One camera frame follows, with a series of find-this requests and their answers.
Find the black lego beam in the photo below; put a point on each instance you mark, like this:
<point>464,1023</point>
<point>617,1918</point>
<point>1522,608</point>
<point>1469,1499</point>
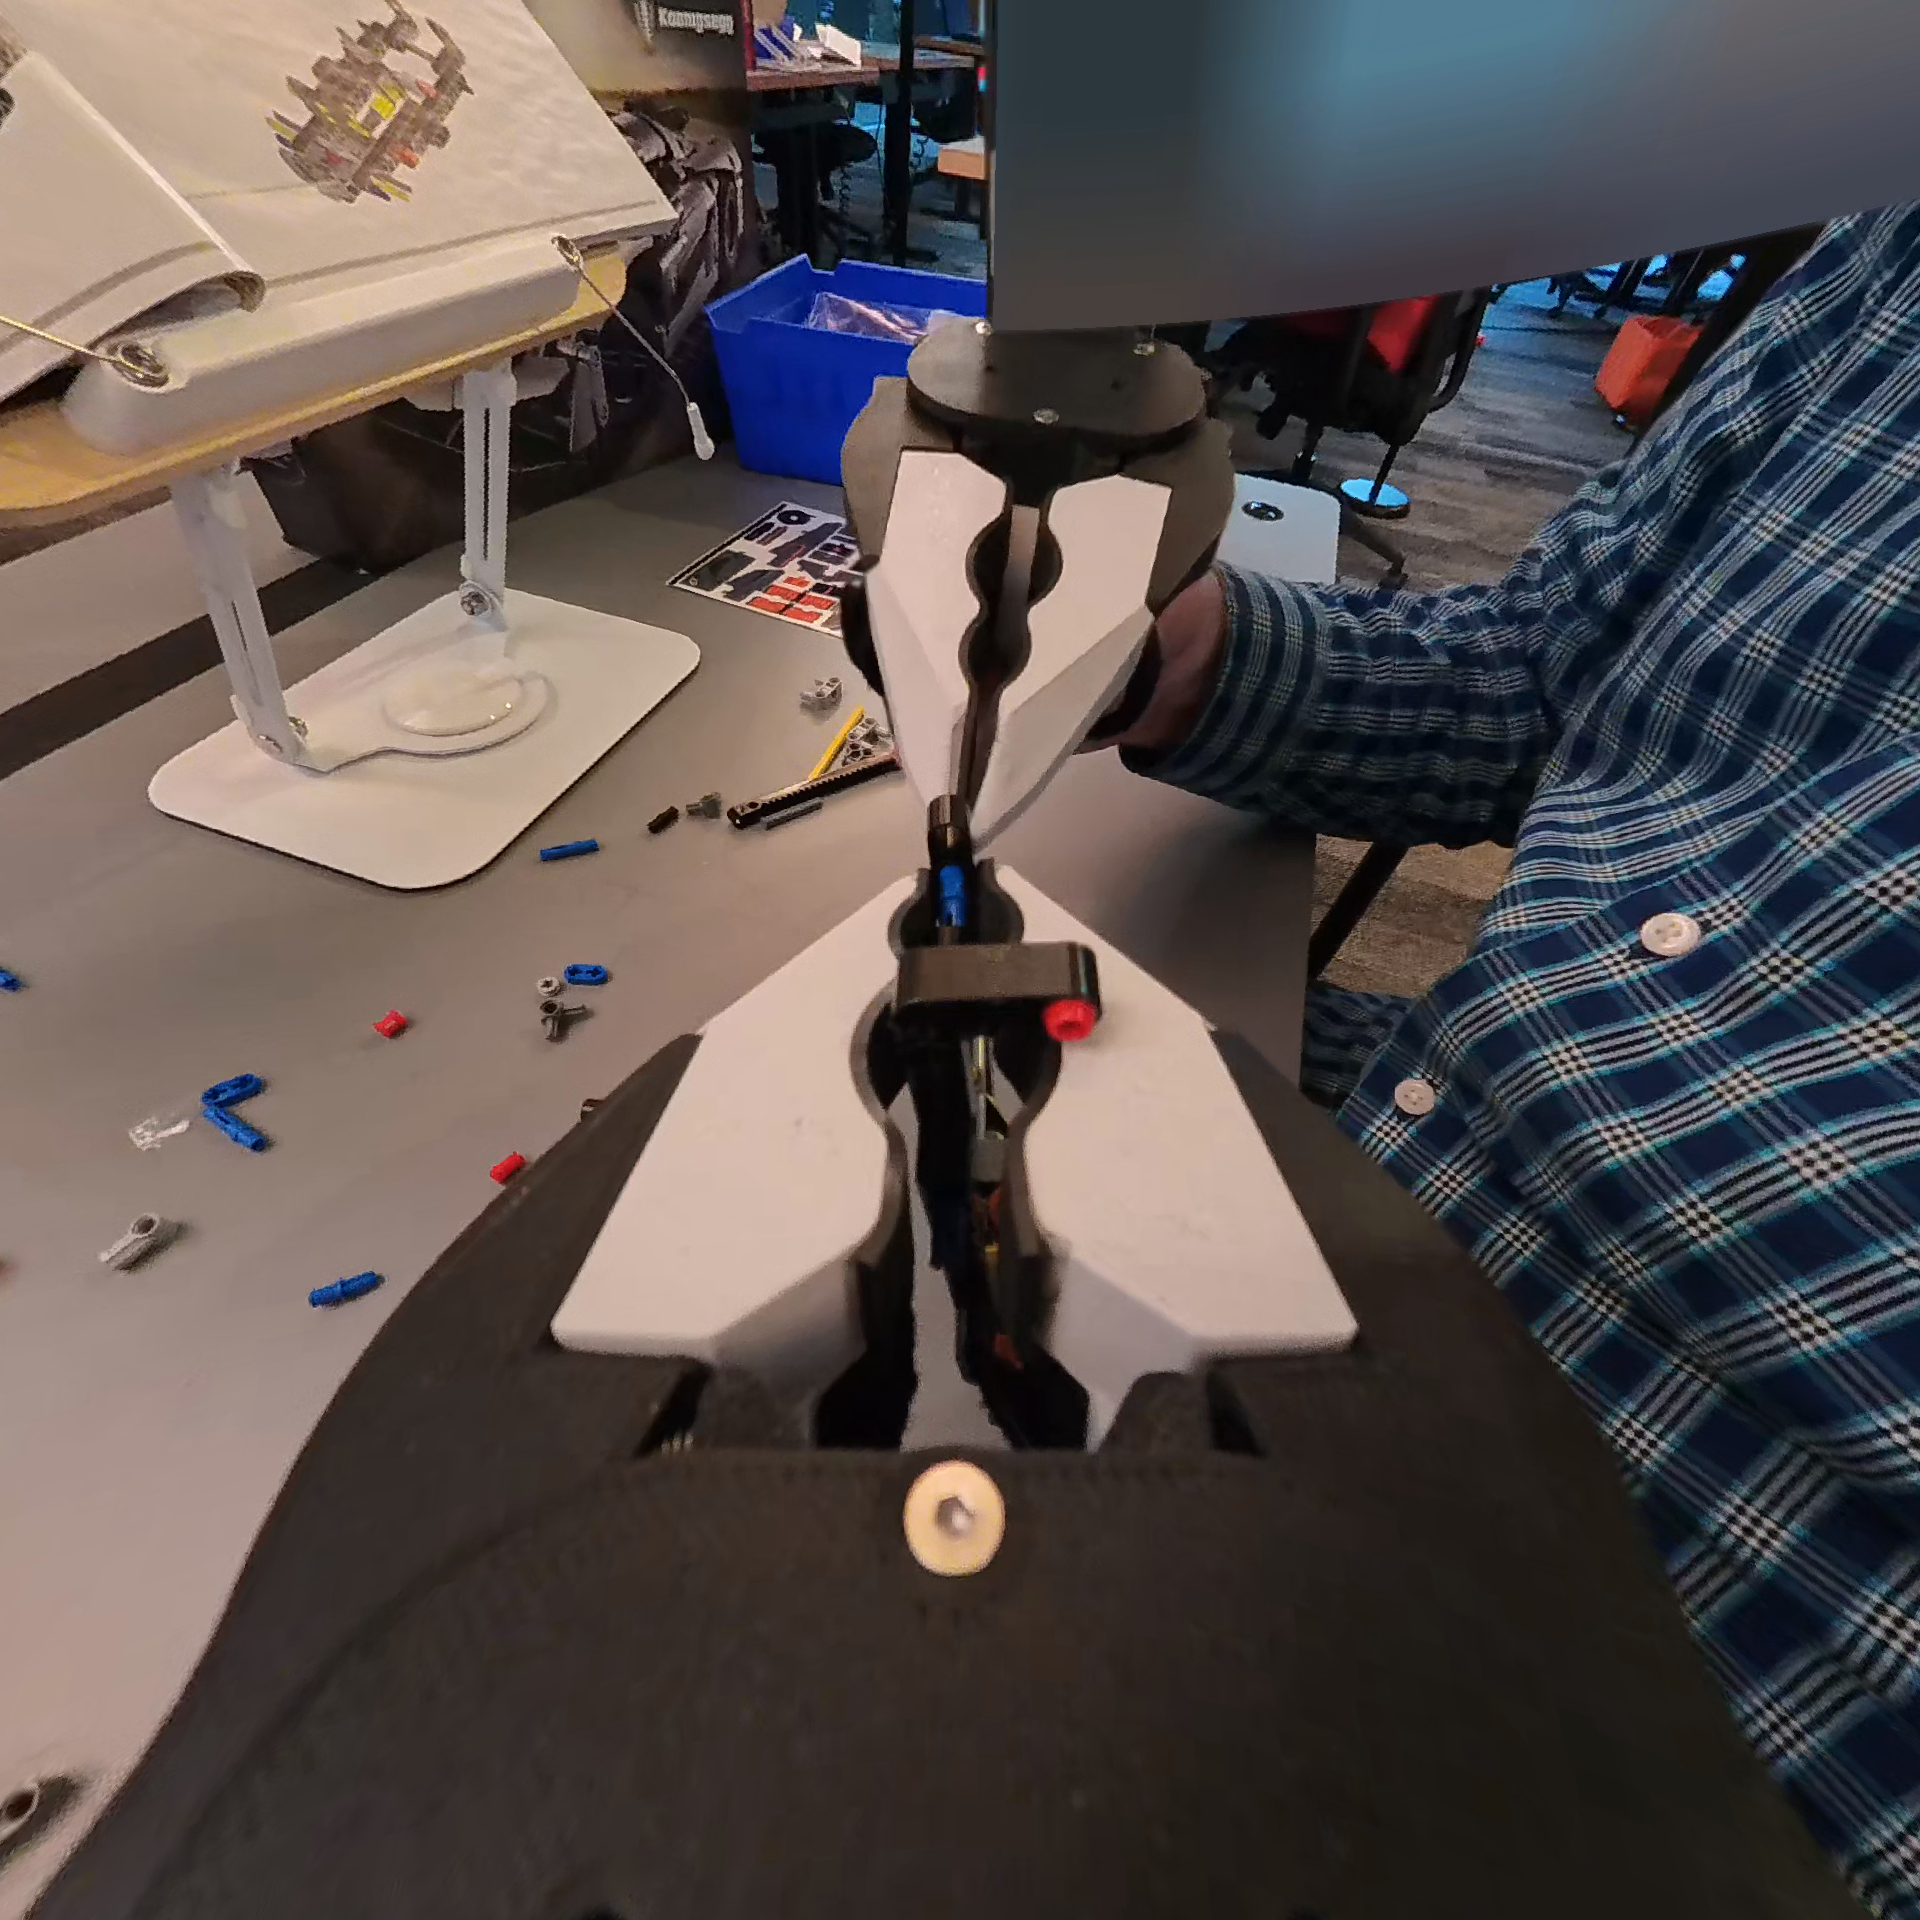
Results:
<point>797,787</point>

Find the clear bags of lego parts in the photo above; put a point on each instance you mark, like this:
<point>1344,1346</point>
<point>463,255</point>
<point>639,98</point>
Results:
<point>878,316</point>

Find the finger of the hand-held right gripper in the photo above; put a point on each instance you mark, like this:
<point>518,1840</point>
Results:
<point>1103,600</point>
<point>921,600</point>

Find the lego instruction booklet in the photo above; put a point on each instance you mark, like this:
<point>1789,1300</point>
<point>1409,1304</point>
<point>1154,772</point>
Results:
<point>451,119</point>

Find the lego sticker sheet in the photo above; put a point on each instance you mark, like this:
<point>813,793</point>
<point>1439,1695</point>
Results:
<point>774,569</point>

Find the blue storage bin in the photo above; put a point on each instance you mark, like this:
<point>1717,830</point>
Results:
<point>797,390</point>

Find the person's right forearm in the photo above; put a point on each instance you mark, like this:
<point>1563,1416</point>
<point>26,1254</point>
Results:
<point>1382,705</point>

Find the person's plaid shirt torso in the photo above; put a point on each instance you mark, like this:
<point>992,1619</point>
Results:
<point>1723,1049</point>

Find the person's right hand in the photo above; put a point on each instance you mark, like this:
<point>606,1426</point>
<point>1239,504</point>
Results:
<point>1193,662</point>

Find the yellow lego axle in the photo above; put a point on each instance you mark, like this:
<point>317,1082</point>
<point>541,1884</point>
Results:
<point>825,751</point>

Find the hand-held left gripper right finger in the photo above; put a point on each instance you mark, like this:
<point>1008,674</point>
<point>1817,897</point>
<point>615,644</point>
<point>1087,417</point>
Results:
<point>1185,1201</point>

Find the white book stand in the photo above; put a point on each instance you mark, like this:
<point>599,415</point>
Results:
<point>451,720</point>

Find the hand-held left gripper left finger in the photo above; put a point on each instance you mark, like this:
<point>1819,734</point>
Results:
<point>721,1201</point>

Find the light grey lego connector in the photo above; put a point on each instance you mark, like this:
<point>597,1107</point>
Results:
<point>139,1241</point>

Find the black cardboard box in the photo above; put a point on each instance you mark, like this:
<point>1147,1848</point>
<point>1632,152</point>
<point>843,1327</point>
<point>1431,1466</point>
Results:
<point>674,38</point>

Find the clear plastic scrap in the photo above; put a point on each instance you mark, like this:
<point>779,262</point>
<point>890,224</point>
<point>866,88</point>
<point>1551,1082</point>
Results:
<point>159,1127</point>

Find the black lego technic assembly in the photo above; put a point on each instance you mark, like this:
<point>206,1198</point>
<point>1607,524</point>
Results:
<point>991,983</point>

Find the orange storage bin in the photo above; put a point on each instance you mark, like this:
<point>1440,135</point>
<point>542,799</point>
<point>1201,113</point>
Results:
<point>1650,359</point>

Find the white stool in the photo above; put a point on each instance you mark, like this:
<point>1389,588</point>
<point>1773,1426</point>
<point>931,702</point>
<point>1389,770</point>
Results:
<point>1289,534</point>

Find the red office chair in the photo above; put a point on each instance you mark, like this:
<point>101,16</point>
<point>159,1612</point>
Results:
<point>1402,327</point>

